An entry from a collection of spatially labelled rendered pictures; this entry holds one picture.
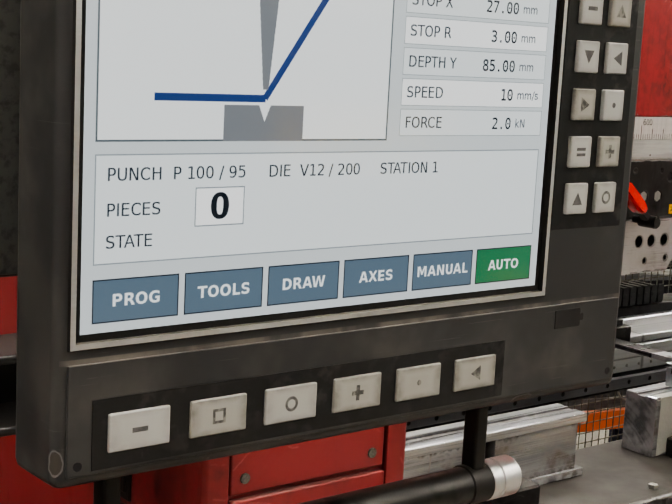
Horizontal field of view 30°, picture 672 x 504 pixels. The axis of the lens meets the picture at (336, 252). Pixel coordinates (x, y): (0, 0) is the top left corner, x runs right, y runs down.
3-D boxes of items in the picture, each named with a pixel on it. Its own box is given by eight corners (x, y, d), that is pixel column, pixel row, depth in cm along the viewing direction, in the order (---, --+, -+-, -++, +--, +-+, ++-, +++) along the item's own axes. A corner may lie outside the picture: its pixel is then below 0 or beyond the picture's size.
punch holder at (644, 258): (607, 276, 179) (617, 161, 176) (562, 266, 185) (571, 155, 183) (673, 269, 188) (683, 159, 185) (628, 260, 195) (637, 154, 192)
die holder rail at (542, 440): (311, 542, 154) (314, 468, 152) (282, 527, 159) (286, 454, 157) (582, 475, 185) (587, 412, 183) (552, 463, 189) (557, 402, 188)
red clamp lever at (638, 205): (633, 178, 173) (662, 221, 178) (609, 175, 176) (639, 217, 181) (626, 189, 172) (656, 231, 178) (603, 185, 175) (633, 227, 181)
